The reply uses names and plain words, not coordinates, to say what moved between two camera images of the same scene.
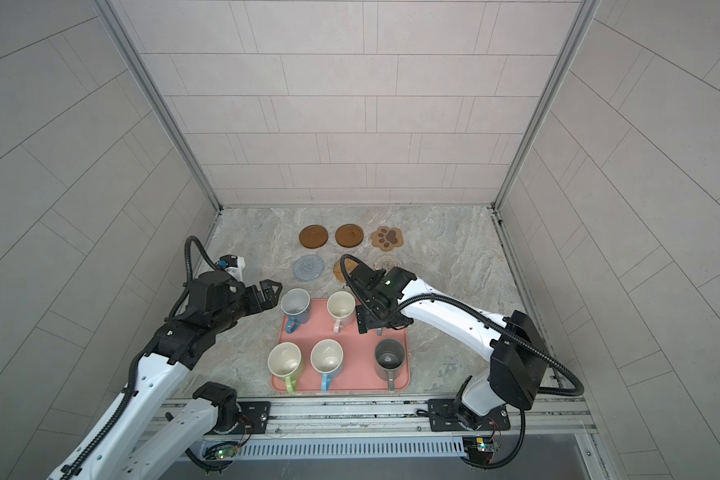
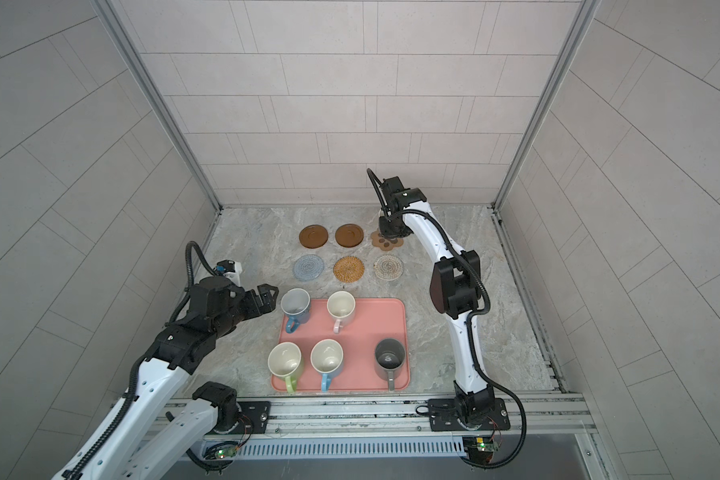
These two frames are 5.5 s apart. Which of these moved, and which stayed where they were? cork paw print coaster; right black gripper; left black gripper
Moved: right black gripper
Stayed: cork paw print coaster; left black gripper
